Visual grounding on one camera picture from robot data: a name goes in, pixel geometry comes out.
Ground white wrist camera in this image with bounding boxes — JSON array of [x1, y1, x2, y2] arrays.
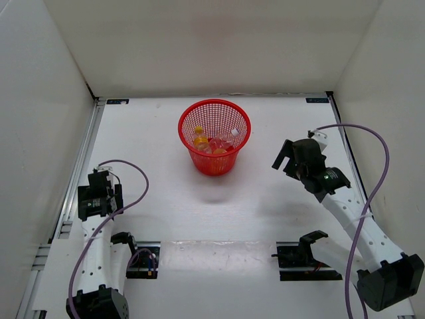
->
[[307, 129, 329, 151], [93, 166, 113, 173]]

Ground clear bottle white cap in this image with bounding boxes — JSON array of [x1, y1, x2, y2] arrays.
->
[[209, 128, 240, 152]]

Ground right corner label sticker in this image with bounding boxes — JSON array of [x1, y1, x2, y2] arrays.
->
[[305, 98, 329, 104]]

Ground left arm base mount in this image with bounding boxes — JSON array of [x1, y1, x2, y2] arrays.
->
[[126, 242, 161, 279]]

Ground red mesh plastic bin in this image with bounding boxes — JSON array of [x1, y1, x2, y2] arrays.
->
[[177, 98, 251, 176]]

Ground left corner label sticker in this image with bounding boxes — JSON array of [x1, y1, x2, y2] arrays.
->
[[106, 99, 129, 105]]

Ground clear bottle yellow caps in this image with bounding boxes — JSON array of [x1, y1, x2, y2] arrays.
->
[[193, 126, 211, 154]]

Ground orange plastic bottle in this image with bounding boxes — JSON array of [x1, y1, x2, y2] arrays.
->
[[212, 148, 228, 156]]

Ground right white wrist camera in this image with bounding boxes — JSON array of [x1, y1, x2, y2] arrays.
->
[[307, 129, 329, 151]]

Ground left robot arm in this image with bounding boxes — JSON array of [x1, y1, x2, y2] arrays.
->
[[66, 167, 139, 318]]

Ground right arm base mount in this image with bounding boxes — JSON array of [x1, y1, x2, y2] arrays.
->
[[271, 231, 343, 282]]

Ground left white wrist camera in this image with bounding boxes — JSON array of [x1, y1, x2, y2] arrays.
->
[[93, 166, 113, 173]]

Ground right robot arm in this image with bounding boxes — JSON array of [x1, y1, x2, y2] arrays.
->
[[272, 138, 424, 311]]

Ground corner label sticker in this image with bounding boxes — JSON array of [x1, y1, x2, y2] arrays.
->
[[305, 98, 329, 104], [106, 99, 129, 105]]

